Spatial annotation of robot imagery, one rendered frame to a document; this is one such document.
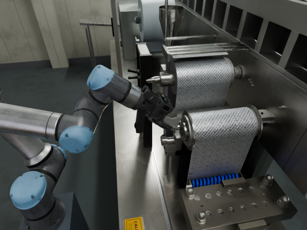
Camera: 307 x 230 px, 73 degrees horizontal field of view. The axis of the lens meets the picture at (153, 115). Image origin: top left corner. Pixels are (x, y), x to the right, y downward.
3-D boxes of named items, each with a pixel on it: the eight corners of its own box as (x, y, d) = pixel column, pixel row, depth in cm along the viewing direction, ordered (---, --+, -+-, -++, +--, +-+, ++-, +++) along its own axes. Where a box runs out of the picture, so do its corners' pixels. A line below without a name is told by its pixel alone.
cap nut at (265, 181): (260, 179, 87) (263, 172, 84) (268, 177, 87) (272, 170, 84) (265, 186, 84) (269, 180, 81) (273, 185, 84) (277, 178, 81)
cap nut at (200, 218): (193, 215, 75) (195, 208, 72) (203, 213, 75) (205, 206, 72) (197, 225, 72) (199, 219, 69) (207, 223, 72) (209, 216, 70)
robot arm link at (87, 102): (65, 122, 62) (82, 99, 57) (77, 101, 71) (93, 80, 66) (88, 135, 65) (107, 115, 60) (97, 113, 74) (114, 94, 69)
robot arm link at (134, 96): (118, 107, 63) (117, 93, 70) (130, 113, 66) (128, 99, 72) (132, 89, 60) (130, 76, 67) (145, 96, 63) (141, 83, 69)
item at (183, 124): (182, 144, 79) (177, 126, 82) (187, 143, 79) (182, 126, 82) (186, 136, 72) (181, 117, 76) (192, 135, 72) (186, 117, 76)
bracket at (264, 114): (251, 113, 82) (253, 109, 80) (265, 112, 82) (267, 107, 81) (258, 121, 78) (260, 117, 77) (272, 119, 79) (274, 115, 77)
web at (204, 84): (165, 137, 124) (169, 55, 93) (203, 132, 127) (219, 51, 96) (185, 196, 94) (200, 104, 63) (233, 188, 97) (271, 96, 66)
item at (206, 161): (187, 178, 86) (192, 147, 75) (240, 169, 89) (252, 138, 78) (187, 179, 86) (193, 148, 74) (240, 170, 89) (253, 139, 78)
